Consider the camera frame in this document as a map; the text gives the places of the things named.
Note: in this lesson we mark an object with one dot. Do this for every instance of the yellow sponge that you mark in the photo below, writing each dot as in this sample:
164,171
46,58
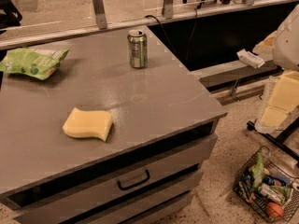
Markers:
86,124

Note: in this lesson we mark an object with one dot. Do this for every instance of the green bag in basket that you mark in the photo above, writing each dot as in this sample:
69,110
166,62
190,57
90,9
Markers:
258,172

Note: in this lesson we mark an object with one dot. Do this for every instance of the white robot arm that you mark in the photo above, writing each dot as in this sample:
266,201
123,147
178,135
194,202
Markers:
285,51

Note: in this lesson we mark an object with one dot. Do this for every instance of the green rice chip bag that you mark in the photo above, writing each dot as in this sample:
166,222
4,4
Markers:
37,63

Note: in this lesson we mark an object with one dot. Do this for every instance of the metal railing post left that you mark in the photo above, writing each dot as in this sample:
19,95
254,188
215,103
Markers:
100,15

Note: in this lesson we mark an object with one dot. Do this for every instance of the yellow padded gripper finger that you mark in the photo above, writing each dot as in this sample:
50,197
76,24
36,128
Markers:
280,98
265,46

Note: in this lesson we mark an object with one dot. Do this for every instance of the metal railing post middle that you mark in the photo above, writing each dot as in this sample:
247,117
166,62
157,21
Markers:
168,9

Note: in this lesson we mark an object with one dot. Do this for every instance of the black drawer handle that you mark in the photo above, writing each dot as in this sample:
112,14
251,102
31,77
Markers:
134,181

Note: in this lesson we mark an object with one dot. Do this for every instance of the wire basket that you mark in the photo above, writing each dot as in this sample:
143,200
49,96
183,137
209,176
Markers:
277,187

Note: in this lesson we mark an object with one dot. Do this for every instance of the metal railing post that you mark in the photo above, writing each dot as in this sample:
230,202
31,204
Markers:
100,15
168,9

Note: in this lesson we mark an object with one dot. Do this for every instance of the grey drawer cabinet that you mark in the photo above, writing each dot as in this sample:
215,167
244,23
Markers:
164,121

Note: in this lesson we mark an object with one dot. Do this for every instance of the white packet on ledge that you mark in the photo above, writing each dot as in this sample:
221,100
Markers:
250,59

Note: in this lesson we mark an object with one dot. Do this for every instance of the green soda can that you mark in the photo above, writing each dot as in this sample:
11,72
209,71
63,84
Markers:
137,46

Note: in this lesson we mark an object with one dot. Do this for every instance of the orange ball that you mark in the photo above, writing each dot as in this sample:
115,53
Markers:
274,210

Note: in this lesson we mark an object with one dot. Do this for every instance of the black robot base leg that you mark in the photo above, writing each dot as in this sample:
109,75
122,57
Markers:
281,138

